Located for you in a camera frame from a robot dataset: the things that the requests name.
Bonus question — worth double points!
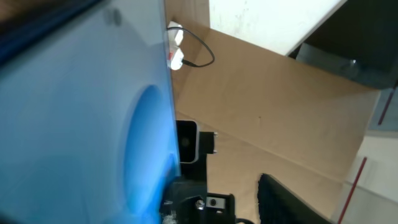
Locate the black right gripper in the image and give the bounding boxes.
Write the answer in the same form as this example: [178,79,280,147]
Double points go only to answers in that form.
[160,131,236,224]

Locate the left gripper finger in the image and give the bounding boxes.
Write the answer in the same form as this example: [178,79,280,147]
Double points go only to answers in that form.
[257,174,331,224]

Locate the blue Samsung Galaxy smartphone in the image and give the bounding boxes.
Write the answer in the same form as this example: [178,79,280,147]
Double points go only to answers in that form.
[1,0,179,223]

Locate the black USB charging cable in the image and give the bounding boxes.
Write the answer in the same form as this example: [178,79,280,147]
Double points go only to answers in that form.
[167,26,216,68]

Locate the white USB charger adapter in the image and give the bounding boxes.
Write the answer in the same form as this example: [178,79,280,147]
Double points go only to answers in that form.
[167,45,184,70]

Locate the brown cardboard panel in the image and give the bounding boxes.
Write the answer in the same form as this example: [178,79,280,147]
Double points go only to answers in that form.
[165,1,379,220]

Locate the white power strip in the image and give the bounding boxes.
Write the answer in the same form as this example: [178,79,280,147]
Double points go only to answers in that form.
[167,21,183,46]

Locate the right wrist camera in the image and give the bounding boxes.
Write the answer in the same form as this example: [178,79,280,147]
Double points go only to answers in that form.
[176,120,199,164]

